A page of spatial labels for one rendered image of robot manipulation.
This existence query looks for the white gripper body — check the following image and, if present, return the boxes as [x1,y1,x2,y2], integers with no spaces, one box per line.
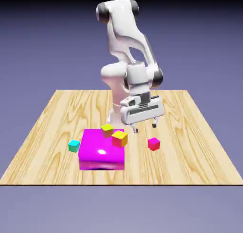
[120,96,165,126]

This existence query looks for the small yellow cube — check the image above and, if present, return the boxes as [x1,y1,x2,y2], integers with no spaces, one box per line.
[100,123,114,139]

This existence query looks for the small teal cube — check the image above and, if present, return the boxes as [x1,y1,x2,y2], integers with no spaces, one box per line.
[68,139,81,153]

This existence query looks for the small pink cube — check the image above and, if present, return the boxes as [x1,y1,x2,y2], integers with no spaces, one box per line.
[147,137,161,151]

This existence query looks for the small orange cube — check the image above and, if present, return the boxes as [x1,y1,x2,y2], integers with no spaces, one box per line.
[111,130,129,149]

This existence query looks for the large magenta box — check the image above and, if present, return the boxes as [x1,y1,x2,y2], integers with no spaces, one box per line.
[78,129,125,171]

